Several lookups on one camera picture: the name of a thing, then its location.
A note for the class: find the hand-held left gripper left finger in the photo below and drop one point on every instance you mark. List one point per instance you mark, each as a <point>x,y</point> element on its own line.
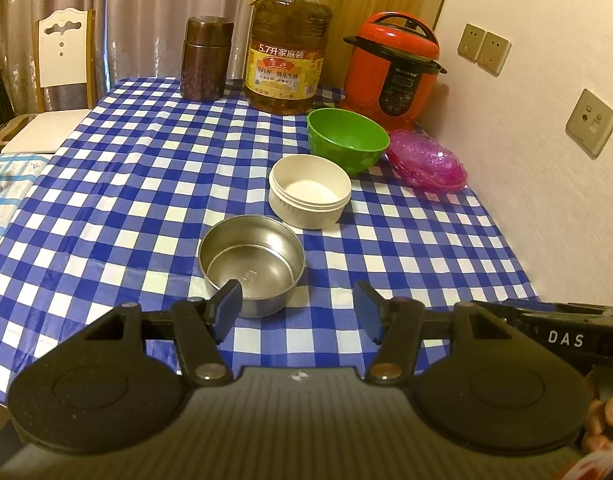
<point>229,306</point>

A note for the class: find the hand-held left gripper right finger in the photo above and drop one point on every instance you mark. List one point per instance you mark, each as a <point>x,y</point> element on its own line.
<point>369,310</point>

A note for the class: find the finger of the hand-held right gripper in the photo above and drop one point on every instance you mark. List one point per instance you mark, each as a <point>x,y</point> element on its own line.
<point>511,306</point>

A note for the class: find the stainless steel bowl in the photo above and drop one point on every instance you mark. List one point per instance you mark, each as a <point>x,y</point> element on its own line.
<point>256,260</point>

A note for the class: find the white plastic bowl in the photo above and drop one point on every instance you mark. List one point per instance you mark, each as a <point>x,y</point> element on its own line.
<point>309,195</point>

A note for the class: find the green plastic bowl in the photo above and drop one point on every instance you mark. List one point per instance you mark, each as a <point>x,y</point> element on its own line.
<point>346,135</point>

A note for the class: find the blue white checked tablecloth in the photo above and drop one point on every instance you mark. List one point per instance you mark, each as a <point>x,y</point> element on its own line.
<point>111,220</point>

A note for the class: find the red pressure cooker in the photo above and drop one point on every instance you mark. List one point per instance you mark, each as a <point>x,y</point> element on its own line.
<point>381,80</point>

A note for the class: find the light blue patterned cloth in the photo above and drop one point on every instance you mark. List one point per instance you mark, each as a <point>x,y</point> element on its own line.
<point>11,190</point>

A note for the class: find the brown canister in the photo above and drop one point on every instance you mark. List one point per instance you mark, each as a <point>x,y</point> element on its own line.
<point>206,60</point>

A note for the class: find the cooking oil bottle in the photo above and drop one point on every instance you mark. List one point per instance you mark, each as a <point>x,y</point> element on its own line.
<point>286,60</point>

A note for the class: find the brown curved object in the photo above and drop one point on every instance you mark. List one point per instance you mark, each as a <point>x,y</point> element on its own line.
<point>14,130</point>

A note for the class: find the white wooden chair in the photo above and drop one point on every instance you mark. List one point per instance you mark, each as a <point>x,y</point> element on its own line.
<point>64,60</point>

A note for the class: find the sheer curtain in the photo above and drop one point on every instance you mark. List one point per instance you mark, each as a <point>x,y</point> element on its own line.
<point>151,10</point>

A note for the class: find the beige wall socket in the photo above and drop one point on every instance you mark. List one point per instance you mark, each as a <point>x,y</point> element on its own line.
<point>493,54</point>
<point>470,42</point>
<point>591,122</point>

